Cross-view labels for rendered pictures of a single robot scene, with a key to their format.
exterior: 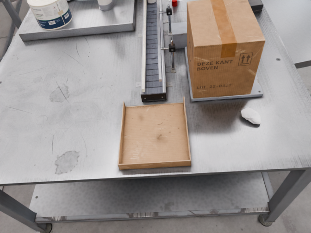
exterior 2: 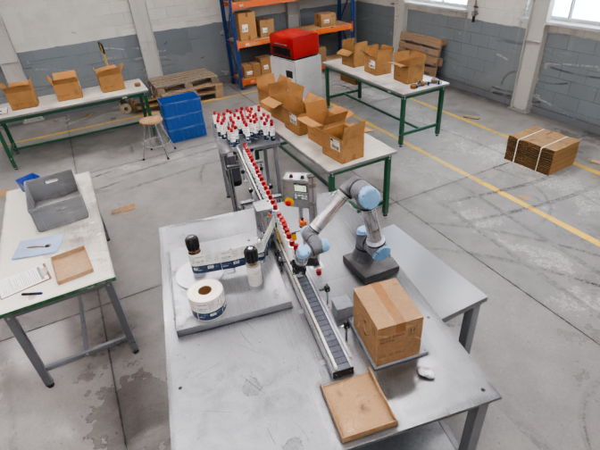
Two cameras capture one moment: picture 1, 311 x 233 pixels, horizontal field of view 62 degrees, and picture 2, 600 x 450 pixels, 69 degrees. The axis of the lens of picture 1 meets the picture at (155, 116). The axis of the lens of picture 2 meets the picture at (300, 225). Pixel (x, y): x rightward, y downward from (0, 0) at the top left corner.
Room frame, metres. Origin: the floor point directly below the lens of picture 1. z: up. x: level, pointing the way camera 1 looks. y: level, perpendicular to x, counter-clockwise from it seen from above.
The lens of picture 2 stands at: (-0.48, 0.63, 2.68)
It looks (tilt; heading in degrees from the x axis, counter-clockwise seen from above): 34 degrees down; 339
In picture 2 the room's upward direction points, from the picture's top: 5 degrees counter-clockwise
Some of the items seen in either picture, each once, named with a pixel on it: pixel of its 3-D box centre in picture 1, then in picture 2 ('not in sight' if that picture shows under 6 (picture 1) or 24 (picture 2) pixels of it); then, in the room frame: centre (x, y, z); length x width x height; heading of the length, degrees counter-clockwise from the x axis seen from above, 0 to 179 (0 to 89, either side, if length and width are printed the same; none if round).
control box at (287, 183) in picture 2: not in sight; (298, 190); (1.67, -0.20, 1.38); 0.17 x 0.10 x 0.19; 48
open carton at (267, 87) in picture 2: not in sight; (271, 93); (4.84, -1.14, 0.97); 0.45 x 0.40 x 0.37; 96
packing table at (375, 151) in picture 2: not in sight; (312, 157); (3.97, -1.29, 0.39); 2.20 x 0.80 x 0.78; 4
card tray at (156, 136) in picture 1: (154, 131); (356, 402); (0.58, 0.01, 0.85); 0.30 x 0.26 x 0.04; 173
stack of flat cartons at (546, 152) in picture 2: not in sight; (540, 149); (3.10, -4.08, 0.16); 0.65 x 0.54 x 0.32; 8
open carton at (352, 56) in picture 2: not in sight; (354, 52); (6.05, -3.03, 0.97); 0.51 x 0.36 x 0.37; 97
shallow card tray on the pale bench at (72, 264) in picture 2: not in sight; (71, 264); (2.44, 1.28, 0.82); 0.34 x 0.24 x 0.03; 10
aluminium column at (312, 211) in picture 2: not in sight; (313, 223); (1.60, -0.25, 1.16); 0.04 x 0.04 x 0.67; 83
